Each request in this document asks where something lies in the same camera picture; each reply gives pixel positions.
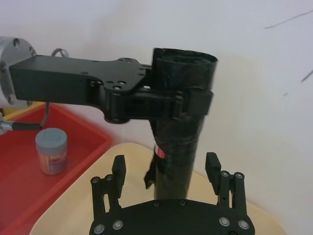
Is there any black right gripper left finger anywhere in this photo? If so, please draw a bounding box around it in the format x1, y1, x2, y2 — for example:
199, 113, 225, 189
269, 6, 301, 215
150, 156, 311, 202
90, 155, 127, 221

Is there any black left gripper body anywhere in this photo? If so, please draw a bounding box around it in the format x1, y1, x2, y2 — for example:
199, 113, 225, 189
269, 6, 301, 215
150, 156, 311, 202
8, 54, 148, 116

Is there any thin grey cable loop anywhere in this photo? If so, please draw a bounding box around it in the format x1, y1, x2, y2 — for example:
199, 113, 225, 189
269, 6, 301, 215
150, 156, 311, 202
50, 47, 68, 58

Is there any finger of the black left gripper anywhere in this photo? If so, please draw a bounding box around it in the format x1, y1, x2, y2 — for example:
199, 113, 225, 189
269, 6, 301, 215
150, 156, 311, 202
104, 88, 214, 123
139, 64, 154, 90

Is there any small jar with grey lid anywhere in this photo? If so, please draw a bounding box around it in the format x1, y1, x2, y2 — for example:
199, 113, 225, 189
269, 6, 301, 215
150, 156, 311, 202
35, 127, 68, 175

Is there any red plastic tray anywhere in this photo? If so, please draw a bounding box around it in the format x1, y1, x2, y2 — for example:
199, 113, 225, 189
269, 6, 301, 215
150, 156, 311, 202
0, 102, 112, 235

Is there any black plastic bag roll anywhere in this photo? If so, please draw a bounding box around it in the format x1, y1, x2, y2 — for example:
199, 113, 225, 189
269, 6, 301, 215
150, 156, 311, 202
142, 47, 220, 200

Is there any pale wooden board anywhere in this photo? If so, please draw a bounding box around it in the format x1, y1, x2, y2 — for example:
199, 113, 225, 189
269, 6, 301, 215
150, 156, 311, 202
31, 141, 292, 235

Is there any dark cable with silver plug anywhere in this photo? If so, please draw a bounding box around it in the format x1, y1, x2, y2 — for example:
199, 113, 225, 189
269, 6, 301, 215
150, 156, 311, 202
0, 102, 50, 135

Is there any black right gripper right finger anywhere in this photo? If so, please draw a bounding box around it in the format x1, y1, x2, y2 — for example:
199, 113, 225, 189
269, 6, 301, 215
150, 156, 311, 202
205, 151, 246, 214

